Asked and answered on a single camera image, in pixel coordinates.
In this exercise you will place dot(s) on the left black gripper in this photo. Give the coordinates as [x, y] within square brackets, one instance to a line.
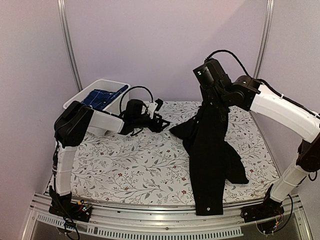
[158, 128]

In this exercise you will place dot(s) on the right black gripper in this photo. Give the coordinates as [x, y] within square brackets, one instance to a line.
[204, 96]

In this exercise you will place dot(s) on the black long sleeve shirt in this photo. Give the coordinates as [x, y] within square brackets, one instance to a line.
[212, 160]

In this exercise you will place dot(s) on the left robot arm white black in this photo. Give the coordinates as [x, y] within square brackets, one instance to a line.
[72, 125]

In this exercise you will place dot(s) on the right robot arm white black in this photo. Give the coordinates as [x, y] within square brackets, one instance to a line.
[255, 95]

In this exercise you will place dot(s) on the floral patterned tablecloth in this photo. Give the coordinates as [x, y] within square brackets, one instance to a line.
[153, 168]

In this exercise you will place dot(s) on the white plastic bin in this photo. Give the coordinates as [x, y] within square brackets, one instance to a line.
[107, 119]

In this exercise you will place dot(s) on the blue plaid shirt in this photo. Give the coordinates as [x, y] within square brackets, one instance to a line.
[99, 99]

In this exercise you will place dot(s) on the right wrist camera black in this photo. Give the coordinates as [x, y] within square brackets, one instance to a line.
[208, 73]

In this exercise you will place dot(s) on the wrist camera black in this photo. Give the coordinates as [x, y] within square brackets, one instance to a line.
[136, 108]
[208, 73]

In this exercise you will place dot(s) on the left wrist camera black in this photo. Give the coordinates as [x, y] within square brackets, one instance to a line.
[136, 108]

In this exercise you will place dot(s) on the right aluminium corner post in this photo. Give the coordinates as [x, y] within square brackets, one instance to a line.
[268, 17]

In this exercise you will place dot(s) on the aluminium corner post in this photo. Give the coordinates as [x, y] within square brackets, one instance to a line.
[62, 11]
[268, 17]

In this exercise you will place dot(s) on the aluminium front rail frame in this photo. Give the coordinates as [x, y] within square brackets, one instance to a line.
[115, 221]

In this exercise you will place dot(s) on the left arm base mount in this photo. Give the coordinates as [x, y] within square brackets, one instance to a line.
[64, 207]

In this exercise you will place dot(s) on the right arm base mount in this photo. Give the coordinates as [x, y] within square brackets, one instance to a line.
[267, 209]

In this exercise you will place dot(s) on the left aluminium corner post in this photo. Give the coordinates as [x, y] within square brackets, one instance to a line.
[62, 11]

